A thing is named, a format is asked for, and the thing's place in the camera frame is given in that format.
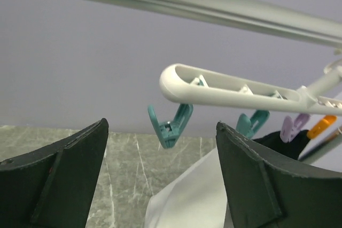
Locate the black underwear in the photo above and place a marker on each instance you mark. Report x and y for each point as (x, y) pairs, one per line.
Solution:
(291, 149)

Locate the silver white clothes rack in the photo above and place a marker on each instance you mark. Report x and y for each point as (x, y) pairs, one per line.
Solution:
(253, 15)

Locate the orange plastic clip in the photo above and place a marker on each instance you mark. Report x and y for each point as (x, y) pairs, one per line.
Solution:
(321, 126)

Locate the teal plastic clip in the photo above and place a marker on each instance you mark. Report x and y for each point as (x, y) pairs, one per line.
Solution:
(169, 132)
(249, 126)

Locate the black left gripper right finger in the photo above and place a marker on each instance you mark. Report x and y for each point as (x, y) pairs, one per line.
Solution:
(267, 189)

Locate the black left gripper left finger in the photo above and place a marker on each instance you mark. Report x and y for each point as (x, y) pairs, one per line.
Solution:
(54, 186)

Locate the white plastic clip hanger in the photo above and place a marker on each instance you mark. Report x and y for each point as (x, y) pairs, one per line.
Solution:
(185, 84)

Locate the white underwear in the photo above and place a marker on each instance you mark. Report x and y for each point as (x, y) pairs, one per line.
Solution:
(197, 198)

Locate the purple plastic clip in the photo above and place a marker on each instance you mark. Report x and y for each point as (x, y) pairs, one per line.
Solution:
(291, 127)

